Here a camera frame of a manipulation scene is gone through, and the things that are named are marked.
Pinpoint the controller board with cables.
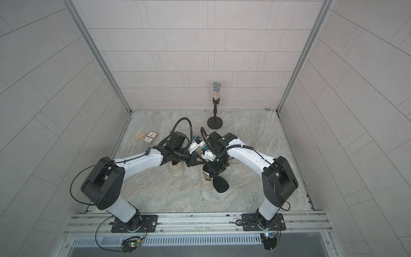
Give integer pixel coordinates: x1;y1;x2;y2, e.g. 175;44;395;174
121;236;142;254
260;233;278;251

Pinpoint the right controller board with cables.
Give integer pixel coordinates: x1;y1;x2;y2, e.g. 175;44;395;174
260;233;278;251

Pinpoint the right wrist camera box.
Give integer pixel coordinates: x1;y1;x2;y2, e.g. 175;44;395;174
201;147;216;161

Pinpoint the white perforated vent strip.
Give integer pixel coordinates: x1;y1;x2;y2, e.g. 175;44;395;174
72;233;262;248

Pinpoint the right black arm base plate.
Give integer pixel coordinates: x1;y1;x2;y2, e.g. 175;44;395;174
240;212;286;231

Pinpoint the small printed card box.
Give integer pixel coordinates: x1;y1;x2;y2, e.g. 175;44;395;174
143;131;158;145

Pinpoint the cream canvas sneaker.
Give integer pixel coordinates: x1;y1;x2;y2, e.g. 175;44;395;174
199;166;214;190
169;161;184;177

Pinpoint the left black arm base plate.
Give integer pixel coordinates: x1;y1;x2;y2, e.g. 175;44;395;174
109;215;158;233

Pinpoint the left controller board with cables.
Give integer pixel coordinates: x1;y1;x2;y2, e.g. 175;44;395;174
121;236;142;254

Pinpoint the black insole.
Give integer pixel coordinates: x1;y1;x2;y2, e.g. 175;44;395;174
212;175;229;193

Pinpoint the black microphone stand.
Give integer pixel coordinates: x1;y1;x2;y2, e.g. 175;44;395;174
207;82;223;130

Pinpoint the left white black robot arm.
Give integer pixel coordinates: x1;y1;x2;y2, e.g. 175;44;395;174
81;132;199;232

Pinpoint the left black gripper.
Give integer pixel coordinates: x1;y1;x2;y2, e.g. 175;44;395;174
173;148;207;168

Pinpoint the aluminium mounting rail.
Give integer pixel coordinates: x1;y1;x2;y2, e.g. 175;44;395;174
63;211;332;236

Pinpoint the small wooden block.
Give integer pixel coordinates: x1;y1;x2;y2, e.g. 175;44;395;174
135;133;147;141

